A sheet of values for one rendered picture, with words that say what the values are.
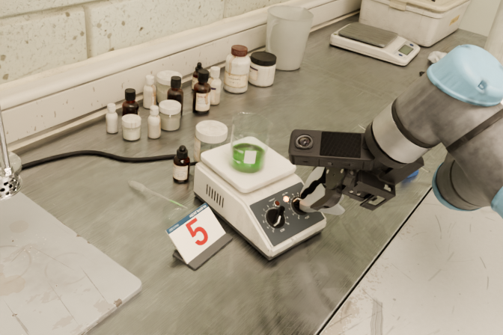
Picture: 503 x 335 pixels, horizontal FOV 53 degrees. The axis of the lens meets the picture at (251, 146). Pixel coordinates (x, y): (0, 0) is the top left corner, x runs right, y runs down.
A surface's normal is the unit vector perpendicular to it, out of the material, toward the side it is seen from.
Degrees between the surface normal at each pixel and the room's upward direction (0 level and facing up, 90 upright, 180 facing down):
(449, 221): 0
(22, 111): 90
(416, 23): 93
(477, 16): 90
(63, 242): 0
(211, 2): 90
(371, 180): 30
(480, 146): 76
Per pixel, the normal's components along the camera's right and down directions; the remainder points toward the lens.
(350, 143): -0.11, -0.58
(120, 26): 0.80, 0.39
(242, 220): -0.75, 0.27
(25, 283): 0.11, -0.84
